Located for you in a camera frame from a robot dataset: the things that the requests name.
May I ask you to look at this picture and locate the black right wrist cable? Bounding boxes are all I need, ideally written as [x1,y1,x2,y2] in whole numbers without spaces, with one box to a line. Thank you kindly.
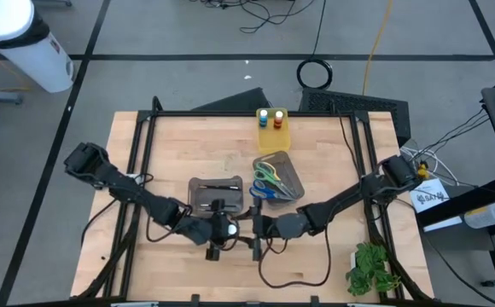
[257,224,333,290]

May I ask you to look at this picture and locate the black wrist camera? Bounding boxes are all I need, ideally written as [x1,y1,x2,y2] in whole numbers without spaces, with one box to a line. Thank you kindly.
[261,216,277,238]
[199,220,215,240]

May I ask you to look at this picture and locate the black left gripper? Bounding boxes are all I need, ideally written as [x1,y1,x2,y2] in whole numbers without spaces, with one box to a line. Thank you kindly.
[206,199,241,262]

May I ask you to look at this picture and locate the black metal rig frame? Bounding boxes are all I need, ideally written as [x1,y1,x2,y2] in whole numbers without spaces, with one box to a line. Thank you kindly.
[74,96,432,302]

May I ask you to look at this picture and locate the blue-handled scissors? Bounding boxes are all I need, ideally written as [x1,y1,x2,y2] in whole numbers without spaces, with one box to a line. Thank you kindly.
[247,179,296,203]

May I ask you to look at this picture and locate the white printed sheet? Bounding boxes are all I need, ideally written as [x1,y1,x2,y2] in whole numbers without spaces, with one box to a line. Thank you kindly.
[408,177,451,213]

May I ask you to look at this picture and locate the green artificial plant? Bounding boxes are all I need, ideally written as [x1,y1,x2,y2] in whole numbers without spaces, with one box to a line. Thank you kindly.
[344,241,402,297]

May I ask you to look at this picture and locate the white trash can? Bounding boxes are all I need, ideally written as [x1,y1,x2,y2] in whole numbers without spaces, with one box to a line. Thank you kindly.
[0,0,76,94]

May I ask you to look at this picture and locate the black cable bundle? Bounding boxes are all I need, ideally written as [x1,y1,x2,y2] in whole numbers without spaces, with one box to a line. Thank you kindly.
[417,106,490,154]

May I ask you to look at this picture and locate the green-handled scissors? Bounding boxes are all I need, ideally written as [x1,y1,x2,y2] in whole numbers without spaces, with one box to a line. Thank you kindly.
[253,161,300,200]

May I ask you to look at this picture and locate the black flat panel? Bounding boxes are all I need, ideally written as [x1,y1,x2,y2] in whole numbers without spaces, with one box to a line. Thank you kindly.
[191,87,272,113]

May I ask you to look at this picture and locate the yellow hanging cable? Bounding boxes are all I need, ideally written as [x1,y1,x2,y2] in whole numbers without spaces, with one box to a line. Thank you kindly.
[361,0,393,96]

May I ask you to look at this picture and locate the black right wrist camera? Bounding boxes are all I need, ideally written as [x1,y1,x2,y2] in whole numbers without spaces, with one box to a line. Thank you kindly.
[261,216,277,238]

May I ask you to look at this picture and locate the translucent plastic jug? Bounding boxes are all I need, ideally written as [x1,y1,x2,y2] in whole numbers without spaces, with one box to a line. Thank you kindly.
[463,201,495,230]

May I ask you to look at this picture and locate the white cable bundle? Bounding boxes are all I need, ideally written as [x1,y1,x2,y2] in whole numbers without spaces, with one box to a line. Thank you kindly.
[400,147,461,188]

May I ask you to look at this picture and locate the translucent grey plastic bin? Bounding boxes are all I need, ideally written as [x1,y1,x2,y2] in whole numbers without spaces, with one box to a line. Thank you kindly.
[251,150,306,209]
[187,176,245,217]

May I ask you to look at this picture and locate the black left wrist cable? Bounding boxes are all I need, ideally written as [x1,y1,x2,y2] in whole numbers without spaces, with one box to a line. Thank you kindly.
[145,203,192,243]

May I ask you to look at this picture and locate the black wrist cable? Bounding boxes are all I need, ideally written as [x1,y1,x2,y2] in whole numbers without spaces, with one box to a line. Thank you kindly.
[257,224,333,290]
[145,203,192,243]

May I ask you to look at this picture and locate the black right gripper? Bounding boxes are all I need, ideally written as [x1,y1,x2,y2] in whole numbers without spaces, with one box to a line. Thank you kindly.
[235,198,277,262]

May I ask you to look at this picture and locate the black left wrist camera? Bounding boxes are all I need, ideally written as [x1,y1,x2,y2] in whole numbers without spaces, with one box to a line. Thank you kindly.
[199,220,215,240]

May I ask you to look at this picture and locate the yellow plastic bin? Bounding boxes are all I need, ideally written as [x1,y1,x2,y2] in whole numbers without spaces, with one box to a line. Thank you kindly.
[255,107,293,155]

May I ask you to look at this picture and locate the black hanging cable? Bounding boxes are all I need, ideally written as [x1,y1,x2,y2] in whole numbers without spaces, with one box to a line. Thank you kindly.
[312,0,328,61]

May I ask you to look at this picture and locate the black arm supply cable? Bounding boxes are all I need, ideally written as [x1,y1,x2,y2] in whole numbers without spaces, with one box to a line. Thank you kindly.
[330,101,366,182]

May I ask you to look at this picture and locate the black floor cable tangle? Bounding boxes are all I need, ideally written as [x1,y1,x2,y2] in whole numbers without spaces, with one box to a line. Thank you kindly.
[187,0,317,34]

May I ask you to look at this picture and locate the black coiled cable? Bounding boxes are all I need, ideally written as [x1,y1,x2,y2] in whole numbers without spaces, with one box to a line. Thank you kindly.
[295,58,334,90]

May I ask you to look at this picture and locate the black left base cable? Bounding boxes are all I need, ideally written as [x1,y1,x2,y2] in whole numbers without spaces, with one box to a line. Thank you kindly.
[79,200,117,247]

